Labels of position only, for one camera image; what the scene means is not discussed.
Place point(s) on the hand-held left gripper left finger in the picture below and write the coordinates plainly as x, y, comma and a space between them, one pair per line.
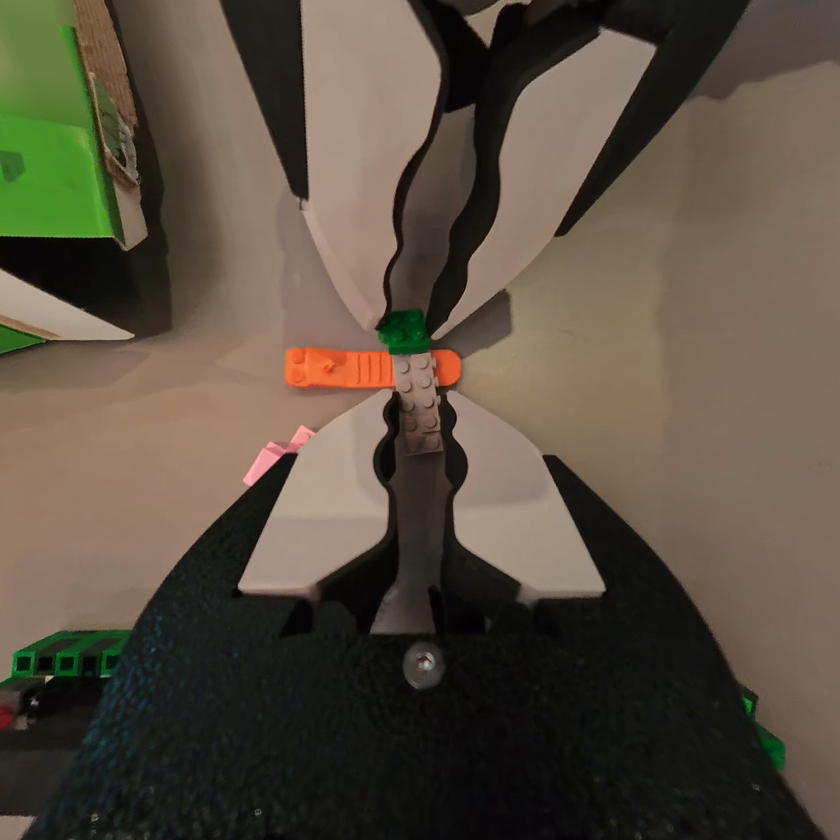
315, 512

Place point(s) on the green cardboard box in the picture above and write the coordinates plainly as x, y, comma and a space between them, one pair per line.
46, 164

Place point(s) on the grey long brick plate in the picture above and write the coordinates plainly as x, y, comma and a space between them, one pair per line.
420, 407

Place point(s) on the orange brick separator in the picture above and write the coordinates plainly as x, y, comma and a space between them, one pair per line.
341, 367

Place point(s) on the green angled brick plate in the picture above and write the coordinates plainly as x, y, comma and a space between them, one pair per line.
403, 331

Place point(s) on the green brick assembly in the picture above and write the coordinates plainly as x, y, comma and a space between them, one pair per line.
65, 659

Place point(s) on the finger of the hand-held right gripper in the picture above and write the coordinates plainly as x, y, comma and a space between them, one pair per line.
558, 131
361, 131

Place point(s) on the green brick stack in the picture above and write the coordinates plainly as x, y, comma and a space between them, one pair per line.
768, 745

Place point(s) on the grey desk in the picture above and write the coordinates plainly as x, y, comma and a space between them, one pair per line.
689, 394

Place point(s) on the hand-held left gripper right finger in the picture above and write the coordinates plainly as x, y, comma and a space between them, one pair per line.
525, 518

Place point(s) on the pink slope brick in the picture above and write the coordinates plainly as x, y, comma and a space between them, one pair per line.
266, 466
303, 438

